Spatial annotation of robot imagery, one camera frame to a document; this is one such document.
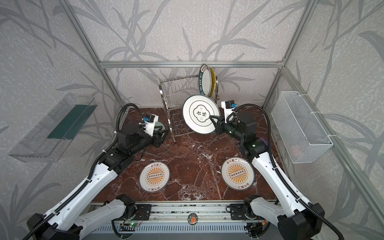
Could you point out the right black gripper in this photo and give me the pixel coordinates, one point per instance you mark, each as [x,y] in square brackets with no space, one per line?
[222,126]

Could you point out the orange sunburst plate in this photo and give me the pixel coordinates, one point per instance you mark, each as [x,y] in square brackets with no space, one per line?
[238,174]
[154,177]

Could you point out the steel two-tier dish rack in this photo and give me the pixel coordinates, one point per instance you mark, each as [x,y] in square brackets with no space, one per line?
[174,92]

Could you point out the clear plastic wall tray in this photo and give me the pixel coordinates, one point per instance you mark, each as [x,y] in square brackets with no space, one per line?
[50,138]

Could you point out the white plate dark green rim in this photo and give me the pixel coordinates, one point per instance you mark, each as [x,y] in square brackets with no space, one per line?
[205,81]

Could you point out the yellow woven pattern plate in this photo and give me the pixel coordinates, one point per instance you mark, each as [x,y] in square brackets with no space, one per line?
[213,82]

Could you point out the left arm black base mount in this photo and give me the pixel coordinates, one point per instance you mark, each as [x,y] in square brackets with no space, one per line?
[139,212]

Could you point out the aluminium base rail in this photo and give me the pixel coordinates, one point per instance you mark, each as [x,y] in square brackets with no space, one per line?
[172,217]

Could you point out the purple pink spatula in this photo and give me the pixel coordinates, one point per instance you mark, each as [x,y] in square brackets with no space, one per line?
[265,141]

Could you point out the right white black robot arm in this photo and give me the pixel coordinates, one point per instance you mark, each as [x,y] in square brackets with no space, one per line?
[296,218]

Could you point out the aluminium cage frame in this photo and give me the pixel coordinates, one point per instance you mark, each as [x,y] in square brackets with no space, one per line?
[360,180]

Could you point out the white wire mesh basket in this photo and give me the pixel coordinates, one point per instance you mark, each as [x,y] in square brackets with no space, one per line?
[302,134]

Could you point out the round orange sticker badge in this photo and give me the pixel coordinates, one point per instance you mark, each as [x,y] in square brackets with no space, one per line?
[192,219]

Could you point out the pale green flower plate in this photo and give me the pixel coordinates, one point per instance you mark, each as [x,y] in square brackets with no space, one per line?
[158,126]

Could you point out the white plate thin teal rim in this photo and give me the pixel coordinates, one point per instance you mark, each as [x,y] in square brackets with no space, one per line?
[197,110]

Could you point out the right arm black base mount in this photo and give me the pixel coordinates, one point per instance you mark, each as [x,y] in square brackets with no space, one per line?
[237,212]

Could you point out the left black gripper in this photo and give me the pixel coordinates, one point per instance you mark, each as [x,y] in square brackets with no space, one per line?
[158,137]

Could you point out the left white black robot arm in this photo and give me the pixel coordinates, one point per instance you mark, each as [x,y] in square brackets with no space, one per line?
[65,221]

